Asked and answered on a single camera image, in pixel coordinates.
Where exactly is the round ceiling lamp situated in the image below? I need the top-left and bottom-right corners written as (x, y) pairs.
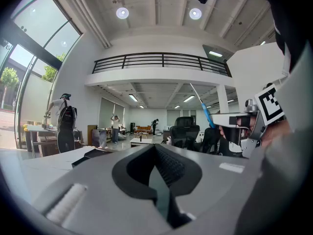
top-left (189, 7), bottom-right (202, 21)
top-left (115, 7), bottom-right (130, 20)

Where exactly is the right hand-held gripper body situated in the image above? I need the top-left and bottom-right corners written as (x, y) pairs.
top-left (241, 83), bottom-right (286, 159)

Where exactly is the white coffee table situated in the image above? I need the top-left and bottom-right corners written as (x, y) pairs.
top-left (129, 137), bottom-right (155, 148)

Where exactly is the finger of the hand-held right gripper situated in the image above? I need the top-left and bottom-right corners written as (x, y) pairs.
top-left (209, 113), bottom-right (251, 128)
top-left (218, 125), bottom-right (243, 154)

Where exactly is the white work table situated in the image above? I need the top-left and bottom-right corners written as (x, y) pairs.
top-left (23, 124), bottom-right (60, 159)

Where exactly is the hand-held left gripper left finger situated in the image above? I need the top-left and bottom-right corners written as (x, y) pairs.
top-left (112, 144), bottom-right (157, 201)

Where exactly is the black balcony railing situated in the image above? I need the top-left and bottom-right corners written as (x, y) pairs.
top-left (91, 52), bottom-right (233, 78)

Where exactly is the glass entrance door frame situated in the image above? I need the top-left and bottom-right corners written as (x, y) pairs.
top-left (0, 0), bottom-right (83, 152)

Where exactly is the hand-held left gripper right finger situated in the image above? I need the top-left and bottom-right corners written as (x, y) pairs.
top-left (155, 144), bottom-right (203, 230)

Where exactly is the person's black shirt torso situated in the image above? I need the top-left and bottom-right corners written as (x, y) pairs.
top-left (253, 0), bottom-right (313, 74)

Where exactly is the green tree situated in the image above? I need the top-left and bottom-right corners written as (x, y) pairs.
top-left (0, 67), bottom-right (20, 109)
top-left (41, 52), bottom-right (67, 83)

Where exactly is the orange sofa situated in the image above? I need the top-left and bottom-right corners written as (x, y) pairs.
top-left (134, 125), bottom-right (153, 134)

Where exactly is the white hanging badge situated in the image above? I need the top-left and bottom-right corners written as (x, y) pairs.
top-left (280, 49), bottom-right (292, 78)

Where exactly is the person's right forearm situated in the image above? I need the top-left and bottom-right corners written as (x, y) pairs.
top-left (261, 119), bottom-right (293, 154)

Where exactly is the black office chair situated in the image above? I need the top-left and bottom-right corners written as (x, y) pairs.
top-left (169, 116), bottom-right (201, 152)
top-left (200, 127), bottom-right (223, 154)

